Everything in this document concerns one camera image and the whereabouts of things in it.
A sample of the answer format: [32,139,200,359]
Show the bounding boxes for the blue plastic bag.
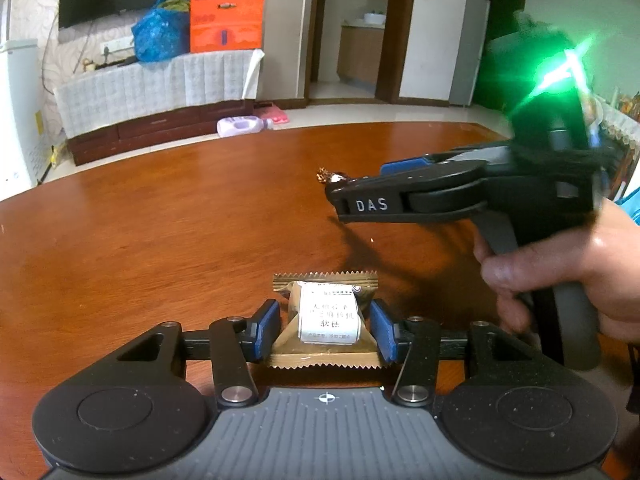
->
[131,0,190,63]

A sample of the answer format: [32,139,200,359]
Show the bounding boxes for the white lace cabinet cloth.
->
[54,49,265,139]

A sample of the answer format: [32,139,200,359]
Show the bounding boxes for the silver refrigerator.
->
[449,0,490,106]

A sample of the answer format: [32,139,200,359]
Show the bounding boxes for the wooden kitchen cabinet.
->
[337,25,384,87]

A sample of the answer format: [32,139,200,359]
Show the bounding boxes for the purple detergent bottle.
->
[217,116,273,138]

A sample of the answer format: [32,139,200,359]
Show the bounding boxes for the white chest freezer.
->
[1,39,52,200]

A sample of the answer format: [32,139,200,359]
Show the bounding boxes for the dining table with cloth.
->
[597,96,639,200]

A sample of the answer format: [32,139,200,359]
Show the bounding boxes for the dark wood tv cabinet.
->
[67,100,255,166]

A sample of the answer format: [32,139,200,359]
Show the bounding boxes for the person right hand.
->
[474,200,640,344]

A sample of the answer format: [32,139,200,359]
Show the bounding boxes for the gold snack bar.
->
[267,271,383,370]

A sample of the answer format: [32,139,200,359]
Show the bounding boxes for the pink slippers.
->
[254,102,290,126]

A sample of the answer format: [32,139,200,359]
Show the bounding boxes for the gold foil candy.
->
[316,168,349,185]

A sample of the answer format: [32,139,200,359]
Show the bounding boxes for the orange gift box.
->
[190,0,265,53]

